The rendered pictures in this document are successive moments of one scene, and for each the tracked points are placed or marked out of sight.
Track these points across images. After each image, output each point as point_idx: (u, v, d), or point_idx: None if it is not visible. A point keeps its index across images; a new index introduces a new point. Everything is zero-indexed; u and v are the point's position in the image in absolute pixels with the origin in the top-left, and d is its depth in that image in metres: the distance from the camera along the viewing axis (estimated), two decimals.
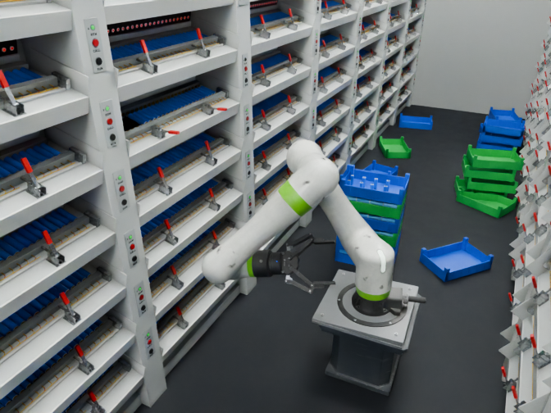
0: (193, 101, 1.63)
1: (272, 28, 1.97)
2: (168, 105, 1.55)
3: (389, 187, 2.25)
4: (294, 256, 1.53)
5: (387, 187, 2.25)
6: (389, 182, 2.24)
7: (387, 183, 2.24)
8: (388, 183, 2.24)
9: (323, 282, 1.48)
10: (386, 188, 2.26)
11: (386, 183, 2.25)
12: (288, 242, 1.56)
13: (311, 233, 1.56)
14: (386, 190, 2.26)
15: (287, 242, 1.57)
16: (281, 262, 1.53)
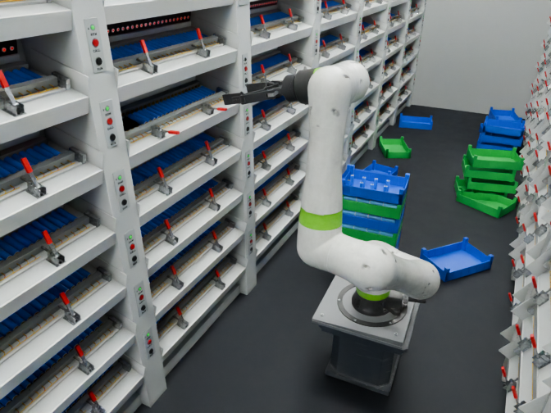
0: (193, 101, 1.63)
1: (272, 28, 1.97)
2: (168, 105, 1.55)
3: (389, 187, 2.25)
4: (270, 86, 1.30)
5: (387, 187, 2.25)
6: (389, 182, 2.24)
7: (387, 183, 2.24)
8: (388, 183, 2.24)
9: (256, 83, 1.42)
10: (386, 188, 2.26)
11: (386, 183, 2.25)
12: (271, 93, 1.25)
13: (240, 101, 1.27)
14: (386, 190, 2.26)
15: (272, 94, 1.25)
16: None
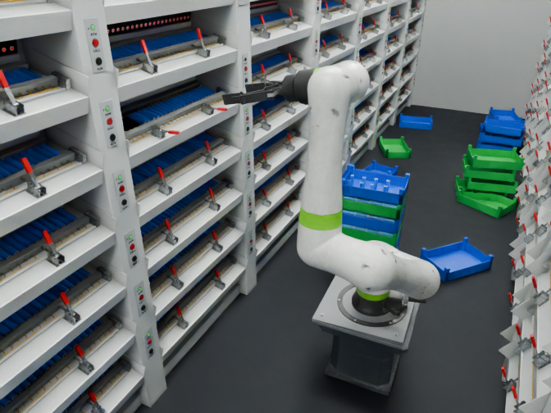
0: (193, 101, 1.63)
1: (272, 28, 1.97)
2: (168, 105, 1.55)
3: (389, 187, 2.25)
4: (270, 86, 1.30)
5: (387, 187, 2.25)
6: (389, 182, 2.24)
7: (387, 183, 2.24)
8: (388, 183, 2.24)
9: (255, 83, 1.41)
10: (386, 188, 2.26)
11: (386, 183, 2.25)
12: (270, 93, 1.25)
13: (240, 101, 1.28)
14: (386, 190, 2.26)
15: (271, 94, 1.25)
16: None
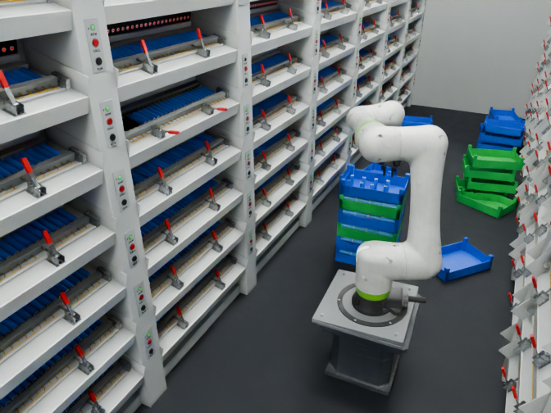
0: (193, 101, 1.63)
1: (272, 28, 1.97)
2: (168, 105, 1.55)
3: (389, 187, 2.25)
4: None
5: (387, 187, 2.25)
6: (389, 182, 2.24)
7: (387, 183, 2.24)
8: (388, 183, 2.24)
9: None
10: (386, 188, 2.26)
11: (386, 183, 2.25)
12: None
13: (377, 162, 2.15)
14: (386, 190, 2.26)
15: None
16: None
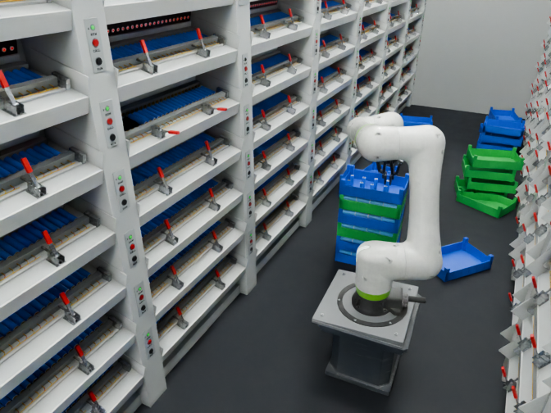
0: (193, 101, 1.63)
1: (272, 28, 1.97)
2: (168, 105, 1.55)
3: (389, 188, 2.25)
4: None
5: (387, 187, 2.25)
6: (389, 182, 2.24)
7: (387, 183, 2.24)
8: (388, 183, 2.24)
9: None
10: (386, 188, 2.26)
11: (386, 183, 2.25)
12: None
13: (379, 171, 2.20)
14: (386, 190, 2.26)
15: None
16: None
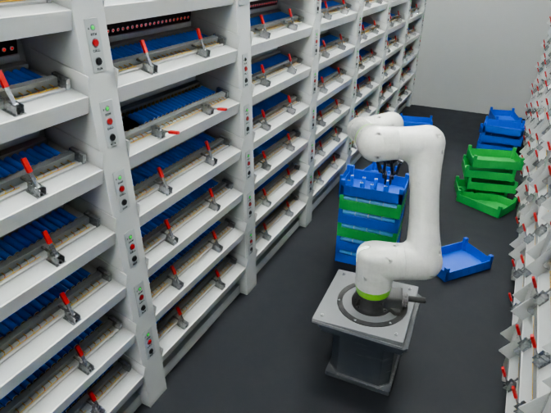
0: (193, 101, 1.63)
1: (272, 28, 1.97)
2: (168, 105, 1.55)
3: (389, 187, 2.25)
4: None
5: (387, 186, 2.25)
6: (389, 182, 2.24)
7: (387, 183, 2.24)
8: (388, 183, 2.24)
9: None
10: (386, 188, 2.26)
11: (386, 183, 2.25)
12: None
13: (379, 171, 2.20)
14: (386, 190, 2.26)
15: None
16: None
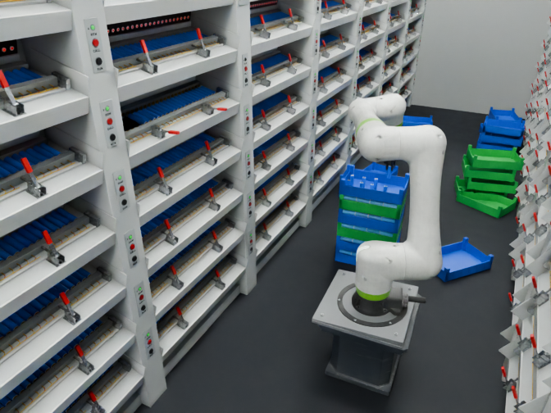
0: (193, 101, 1.63)
1: (272, 28, 1.97)
2: (168, 105, 1.55)
3: (390, 173, 2.22)
4: None
5: (389, 172, 2.21)
6: (390, 167, 2.20)
7: (389, 169, 2.21)
8: (389, 169, 2.20)
9: None
10: (388, 174, 2.22)
11: (388, 168, 2.21)
12: None
13: None
14: (388, 176, 2.22)
15: None
16: None
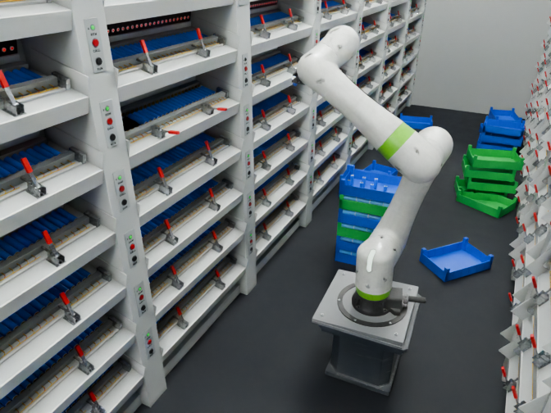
0: (193, 101, 1.63)
1: (272, 28, 1.97)
2: (168, 105, 1.55)
3: None
4: None
5: None
6: (296, 77, 1.79)
7: None
8: None
9: (295, 72, 1.76)
10: (297, 83, 1.83)
11: None
12: None
13: (302, 83, 1.73)
14: (297, 83, 1.84)
15: None
16: None
